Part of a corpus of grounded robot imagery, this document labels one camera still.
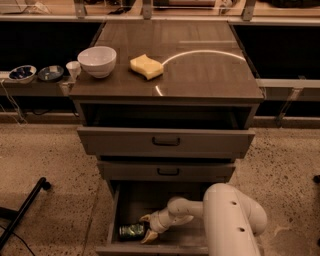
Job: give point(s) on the green soda can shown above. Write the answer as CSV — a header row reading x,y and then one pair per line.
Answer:
x,y
132,231

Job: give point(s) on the grey drawer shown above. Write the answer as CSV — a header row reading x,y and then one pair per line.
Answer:
x,y
167,172
173,143
134,199

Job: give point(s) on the grey side shelf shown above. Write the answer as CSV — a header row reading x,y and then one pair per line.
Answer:
x,y
35,87

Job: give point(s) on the grey top drawer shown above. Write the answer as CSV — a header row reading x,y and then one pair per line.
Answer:
x,y
173,143

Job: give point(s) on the small white cup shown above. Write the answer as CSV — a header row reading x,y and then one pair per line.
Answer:
x,y
74,69

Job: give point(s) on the grey bottom drawer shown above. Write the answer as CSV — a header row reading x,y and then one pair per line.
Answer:
x,y
134,199

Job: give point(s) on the dark blue small dish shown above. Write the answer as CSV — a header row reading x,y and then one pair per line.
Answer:
x,y
52,73

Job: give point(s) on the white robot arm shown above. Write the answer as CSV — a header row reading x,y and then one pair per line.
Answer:
x,y
231,220

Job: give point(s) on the grey middle drawer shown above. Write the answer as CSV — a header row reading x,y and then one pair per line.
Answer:
x,y
167,172

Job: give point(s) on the yellow sponge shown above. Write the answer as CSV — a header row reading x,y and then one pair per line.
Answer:
x,y
146,66

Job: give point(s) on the blue patterned bowl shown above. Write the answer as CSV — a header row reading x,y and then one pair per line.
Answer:
x,y
23,74

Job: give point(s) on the grey drawer cabinet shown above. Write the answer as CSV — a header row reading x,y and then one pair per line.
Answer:
x,y
206,83

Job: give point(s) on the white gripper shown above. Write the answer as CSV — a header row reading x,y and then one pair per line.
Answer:
x,y
157,222

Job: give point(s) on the white ceramic bowl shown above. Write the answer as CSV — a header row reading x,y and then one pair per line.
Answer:
x,y
98,61

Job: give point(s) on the black stand leg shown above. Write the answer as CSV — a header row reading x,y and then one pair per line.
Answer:
x,y
15,216

